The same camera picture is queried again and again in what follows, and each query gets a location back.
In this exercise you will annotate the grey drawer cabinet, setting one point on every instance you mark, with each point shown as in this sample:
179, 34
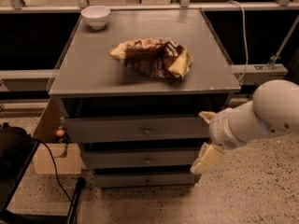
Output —
142, 104

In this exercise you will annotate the grey bottom drawer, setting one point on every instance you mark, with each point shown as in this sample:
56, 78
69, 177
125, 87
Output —
145, 179

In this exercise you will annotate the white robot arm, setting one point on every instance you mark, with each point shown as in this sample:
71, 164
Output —
273, 111

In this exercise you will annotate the black bag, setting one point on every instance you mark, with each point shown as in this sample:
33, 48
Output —
13, 141

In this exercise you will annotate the grey drawer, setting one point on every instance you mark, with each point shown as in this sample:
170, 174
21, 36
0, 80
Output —
145, 179
129, 158
136, 128

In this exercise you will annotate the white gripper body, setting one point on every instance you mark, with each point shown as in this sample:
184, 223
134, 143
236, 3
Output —
220, 131

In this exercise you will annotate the grey middle drawer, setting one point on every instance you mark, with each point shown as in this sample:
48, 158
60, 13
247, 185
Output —
129, 158

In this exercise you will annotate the grey top drawer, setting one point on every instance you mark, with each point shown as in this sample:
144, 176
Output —
136, 128

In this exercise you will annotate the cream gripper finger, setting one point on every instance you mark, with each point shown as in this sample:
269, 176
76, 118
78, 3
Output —
208, 156
207, 116

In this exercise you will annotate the crumpled brown chip bag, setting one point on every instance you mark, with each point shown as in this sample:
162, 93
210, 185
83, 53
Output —
153, 57

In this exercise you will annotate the metal diagonal brace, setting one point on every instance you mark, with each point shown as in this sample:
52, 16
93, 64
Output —
273, 58

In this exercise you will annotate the white ceramic bowl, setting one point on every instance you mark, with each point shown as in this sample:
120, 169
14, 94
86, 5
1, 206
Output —
96, 16

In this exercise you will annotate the cardboard box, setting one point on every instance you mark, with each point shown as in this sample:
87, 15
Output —
63, 158

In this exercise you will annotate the metal railing frame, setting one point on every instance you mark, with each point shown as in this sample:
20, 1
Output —
54, 48

